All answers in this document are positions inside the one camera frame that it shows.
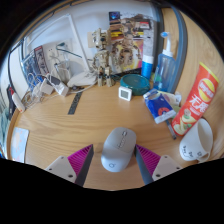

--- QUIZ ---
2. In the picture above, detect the grey computer mouse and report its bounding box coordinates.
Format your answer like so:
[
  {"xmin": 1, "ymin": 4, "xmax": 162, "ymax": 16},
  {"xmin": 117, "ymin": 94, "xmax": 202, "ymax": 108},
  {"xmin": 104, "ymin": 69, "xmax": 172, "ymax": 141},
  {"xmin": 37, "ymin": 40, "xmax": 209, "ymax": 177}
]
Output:
[{"xmin": 100, "ymin": 126, "xmax": 138, "ymax": 173}]

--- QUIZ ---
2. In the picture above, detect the colourful figure box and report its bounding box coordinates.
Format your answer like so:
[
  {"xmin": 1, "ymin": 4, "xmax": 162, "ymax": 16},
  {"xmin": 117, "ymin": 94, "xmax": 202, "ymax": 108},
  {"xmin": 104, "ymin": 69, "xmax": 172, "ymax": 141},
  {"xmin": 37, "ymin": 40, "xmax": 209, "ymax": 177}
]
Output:
[{"xmin": 108, "ymin": 11, "xmax": 156, "ymax": 74}]

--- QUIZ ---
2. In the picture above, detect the red potato chips can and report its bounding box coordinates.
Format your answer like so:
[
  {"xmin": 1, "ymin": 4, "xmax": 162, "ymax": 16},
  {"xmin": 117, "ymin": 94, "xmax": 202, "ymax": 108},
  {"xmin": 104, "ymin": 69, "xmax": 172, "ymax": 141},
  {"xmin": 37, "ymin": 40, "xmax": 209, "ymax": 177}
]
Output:
[{"xmin": 171, "ymin": 62, "xmax": 220, "ymax": 137}]

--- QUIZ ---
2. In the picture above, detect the dark pen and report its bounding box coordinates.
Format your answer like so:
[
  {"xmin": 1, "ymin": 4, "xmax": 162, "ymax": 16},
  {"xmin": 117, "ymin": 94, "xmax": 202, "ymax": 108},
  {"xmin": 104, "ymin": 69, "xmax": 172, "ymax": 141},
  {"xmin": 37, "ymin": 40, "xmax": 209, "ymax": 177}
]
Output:
[{"xmin": 165, "ymin": 119, "xmax": 178, "ymax": 140}]

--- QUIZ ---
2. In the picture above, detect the white power strip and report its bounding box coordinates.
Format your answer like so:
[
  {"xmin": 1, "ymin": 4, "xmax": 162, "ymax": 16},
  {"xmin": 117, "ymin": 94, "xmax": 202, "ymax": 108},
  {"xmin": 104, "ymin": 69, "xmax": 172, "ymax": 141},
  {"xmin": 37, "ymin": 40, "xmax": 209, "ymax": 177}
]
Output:
[{"xmin": 49, "ymin": 75, "xmax": 70, "ymax": 98}]

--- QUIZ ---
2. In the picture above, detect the brown robot figurine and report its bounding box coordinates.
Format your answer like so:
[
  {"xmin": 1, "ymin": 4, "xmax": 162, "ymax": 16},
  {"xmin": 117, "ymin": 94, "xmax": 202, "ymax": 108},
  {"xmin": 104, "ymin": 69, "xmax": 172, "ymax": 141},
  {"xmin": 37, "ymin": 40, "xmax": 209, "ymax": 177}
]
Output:
[{"xmin": 91, "ymin": 28, "xmax": 115, "ymax": 88}]

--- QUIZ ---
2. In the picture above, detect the grey metal frame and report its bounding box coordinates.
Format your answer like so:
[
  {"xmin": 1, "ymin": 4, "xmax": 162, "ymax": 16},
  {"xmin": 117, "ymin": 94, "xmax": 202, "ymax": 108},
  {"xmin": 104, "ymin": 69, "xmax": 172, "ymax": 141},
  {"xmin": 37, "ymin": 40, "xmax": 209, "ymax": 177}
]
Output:
[{"xmin": 151, "ymin": 1, "xmax": 189, "ymax": 94}]

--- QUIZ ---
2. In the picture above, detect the teal round container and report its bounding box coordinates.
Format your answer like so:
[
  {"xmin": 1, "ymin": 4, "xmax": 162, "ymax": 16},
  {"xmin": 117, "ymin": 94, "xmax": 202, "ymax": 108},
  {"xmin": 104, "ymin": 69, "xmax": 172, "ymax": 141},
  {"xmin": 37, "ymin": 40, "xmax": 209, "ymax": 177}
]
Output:
[{"xmin": 119, "ymin": 73, "xmax": 151, "ymax": 97}]

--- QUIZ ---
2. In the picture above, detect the blue spray bottle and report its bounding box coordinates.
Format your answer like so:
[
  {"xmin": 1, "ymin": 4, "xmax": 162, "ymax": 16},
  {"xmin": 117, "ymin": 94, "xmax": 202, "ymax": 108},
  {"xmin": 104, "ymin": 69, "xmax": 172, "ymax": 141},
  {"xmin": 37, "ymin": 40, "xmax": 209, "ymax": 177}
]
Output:
[{"xmin": 152, "ymin": 31, "xmax": 177, "ymax": 94}]

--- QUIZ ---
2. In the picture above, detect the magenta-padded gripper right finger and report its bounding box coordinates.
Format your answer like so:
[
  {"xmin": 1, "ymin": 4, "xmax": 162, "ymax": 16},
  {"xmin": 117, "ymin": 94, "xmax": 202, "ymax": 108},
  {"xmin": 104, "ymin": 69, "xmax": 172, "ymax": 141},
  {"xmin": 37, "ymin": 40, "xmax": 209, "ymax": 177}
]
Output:
[{"xmin": 134, "ymin": 144, "xmax": 183, "ymax": 185}]

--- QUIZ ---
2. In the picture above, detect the small white square clock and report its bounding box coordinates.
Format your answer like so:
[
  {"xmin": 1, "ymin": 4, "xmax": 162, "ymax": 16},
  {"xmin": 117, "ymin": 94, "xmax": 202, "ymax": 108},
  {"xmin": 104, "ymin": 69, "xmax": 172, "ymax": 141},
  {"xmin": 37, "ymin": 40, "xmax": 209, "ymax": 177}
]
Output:
[{"xmin": 118, "ymin": 85, "xmax": 133, "ymax": 102}]

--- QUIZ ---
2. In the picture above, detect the white wall socket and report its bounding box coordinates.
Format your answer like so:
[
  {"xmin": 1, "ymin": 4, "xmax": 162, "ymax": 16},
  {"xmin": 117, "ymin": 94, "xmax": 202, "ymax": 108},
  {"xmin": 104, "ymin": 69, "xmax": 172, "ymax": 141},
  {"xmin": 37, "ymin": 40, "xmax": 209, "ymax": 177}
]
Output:
[
  {"xmin": 57, "ymin": 39, "xmax": 73, "ymax": 54},
  {"xmin": 43, "ymin": 43, "xmax": 59, "ymax": 61}
]

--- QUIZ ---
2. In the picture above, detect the teal blanket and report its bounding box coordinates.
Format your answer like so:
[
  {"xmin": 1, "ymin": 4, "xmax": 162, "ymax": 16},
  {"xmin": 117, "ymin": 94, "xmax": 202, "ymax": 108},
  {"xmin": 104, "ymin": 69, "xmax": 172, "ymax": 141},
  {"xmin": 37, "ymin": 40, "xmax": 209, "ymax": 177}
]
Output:
[{"xmin": 0, "ymin": 96, "xmax": 10, "ymax": 158}]

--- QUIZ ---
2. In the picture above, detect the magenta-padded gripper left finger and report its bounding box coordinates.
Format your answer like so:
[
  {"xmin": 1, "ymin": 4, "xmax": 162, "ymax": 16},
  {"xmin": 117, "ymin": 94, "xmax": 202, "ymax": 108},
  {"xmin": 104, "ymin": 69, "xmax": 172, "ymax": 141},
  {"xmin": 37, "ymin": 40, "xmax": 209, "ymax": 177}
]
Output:
[{"xmin": 44, "ymin": 143, "xmax": 95, "ymax": 187}]

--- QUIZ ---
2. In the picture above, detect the black ruler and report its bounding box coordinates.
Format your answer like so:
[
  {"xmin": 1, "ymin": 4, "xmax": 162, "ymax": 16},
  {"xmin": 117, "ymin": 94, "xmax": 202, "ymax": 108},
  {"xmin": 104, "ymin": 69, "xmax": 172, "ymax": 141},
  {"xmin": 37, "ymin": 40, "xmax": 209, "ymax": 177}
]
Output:
[{"xmin": 67, "ymin": 91, "xmax": 83, "ymax": 116}]

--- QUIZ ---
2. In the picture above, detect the dark green plug cable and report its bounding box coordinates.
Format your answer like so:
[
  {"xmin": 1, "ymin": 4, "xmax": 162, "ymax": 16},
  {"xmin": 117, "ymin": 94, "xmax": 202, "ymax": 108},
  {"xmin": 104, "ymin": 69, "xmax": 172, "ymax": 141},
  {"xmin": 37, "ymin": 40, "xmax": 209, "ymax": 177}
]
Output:
[{"xmin": 56, "ymin": 41, "xmax": 83, "ymax": 59}]

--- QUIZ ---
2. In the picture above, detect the white desk lamp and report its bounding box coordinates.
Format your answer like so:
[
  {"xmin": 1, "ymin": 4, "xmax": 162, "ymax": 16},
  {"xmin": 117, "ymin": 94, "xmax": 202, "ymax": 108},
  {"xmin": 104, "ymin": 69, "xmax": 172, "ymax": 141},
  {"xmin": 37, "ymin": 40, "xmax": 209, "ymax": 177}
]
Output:
[{"xmin": 23, "ymin": 13, "xmax": 98, "ymax": 89}]

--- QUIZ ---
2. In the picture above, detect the glass jar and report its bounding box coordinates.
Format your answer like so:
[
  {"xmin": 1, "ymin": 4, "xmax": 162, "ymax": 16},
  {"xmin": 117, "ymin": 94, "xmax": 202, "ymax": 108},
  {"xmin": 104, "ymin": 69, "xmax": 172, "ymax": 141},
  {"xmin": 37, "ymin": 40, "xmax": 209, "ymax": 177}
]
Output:
[{"xmin": 54, "ymin": 60, "xmax": 72, "ymax": 84}]

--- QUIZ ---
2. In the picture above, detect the white mug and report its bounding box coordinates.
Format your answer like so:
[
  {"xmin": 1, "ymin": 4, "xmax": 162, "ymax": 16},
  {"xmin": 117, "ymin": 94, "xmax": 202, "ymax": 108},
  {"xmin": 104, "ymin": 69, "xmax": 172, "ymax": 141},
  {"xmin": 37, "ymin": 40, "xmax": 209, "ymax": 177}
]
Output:
[{"xmin": 179, "ymin": 118, "xmax": 214, "ymax": 163}]

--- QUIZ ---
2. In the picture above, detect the white charger block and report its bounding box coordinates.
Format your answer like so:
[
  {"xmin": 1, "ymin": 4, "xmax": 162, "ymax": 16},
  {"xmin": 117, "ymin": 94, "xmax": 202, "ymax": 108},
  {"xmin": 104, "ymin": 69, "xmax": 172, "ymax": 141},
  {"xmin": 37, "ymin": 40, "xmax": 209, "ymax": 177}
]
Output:
[{"xmin": 39, "ymin": 78, "xmax": 55, "ymax": 96}]

